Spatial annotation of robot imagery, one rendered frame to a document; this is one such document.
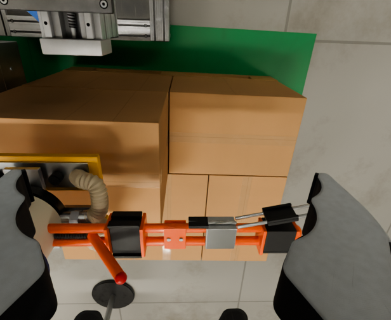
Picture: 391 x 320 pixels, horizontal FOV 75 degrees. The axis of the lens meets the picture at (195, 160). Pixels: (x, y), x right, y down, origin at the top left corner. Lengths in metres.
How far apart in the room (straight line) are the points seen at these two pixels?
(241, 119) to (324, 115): 0.88
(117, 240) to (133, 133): 0.30
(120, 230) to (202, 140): 0.69
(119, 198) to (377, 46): 1.71
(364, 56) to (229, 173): 1.14
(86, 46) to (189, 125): 0.62
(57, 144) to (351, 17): 1.66
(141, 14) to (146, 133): 0.81
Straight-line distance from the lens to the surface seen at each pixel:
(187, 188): 1.31
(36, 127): 0.84
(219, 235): 0.61
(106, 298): 2.91
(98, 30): 0.69
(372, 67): 2.01
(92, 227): 0.63
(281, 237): 0.64
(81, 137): 0.80
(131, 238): 0.62
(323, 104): 1.92
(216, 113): 1.15
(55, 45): 0.70
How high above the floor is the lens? 1.63
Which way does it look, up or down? 63 degrees down
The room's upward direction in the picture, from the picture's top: 176 degrees clockwise
